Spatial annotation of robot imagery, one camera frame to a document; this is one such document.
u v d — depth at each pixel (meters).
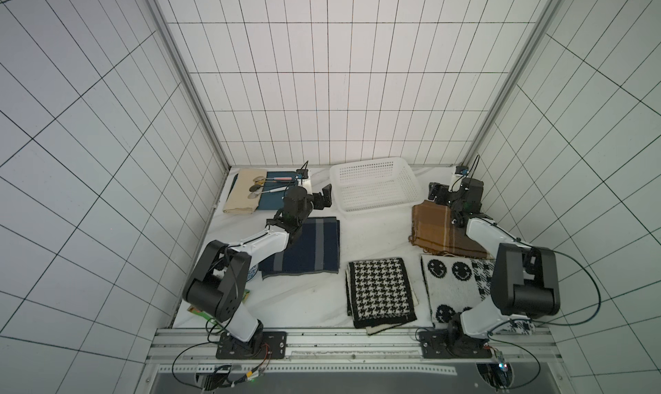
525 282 0.45
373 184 1.13
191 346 0.65
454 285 0.81
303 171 0.74
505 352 0.70
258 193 1.10
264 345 0.71
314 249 0.92
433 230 0.95
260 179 1.14
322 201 0.81
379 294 0.79
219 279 0.46
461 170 0.79
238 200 1.07
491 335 0.57
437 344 0.73
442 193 0.83
